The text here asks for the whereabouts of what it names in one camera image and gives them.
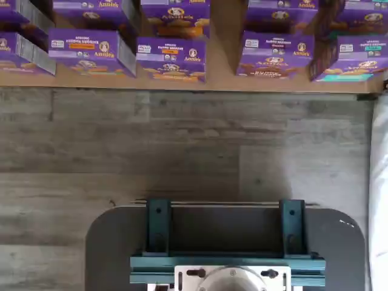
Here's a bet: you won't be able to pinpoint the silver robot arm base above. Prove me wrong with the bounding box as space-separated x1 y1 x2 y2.
198 266 268 291

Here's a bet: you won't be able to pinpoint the purple Annie's box orange label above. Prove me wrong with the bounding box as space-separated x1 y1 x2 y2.
136 36 207 84
48 28 138 79

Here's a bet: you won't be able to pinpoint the brown wooden shelf board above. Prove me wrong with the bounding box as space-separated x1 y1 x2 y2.
0 0 388 94

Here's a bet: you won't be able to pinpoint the purple Annie's box brown bunnies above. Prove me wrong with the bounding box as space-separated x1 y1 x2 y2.
236 30 316 81

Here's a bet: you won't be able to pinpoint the purple Annie's snack box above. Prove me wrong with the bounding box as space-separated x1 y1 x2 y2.
317 0 388 39
140 0 212 39
0 0 56 35
0 31 57 77
244 0 319 35
52 0 141 32

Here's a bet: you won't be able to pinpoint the purple Annie's box teal label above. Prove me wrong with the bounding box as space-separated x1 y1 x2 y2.
309 35 388 83

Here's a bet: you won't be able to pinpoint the teal metal crossbeam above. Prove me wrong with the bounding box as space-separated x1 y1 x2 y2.
129 255 327 285

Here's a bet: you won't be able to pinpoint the white mounting plate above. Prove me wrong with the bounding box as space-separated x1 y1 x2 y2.
174 264 292 291

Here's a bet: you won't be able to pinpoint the white plastic sheet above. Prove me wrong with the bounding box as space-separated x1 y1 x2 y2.
369 93 388 291

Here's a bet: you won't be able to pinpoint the thin metal rail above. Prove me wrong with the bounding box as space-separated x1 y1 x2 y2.
130 199 318 209

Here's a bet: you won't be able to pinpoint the teal metal bracket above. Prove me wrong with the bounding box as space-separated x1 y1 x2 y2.
144 198 173 258
278 198 307 259

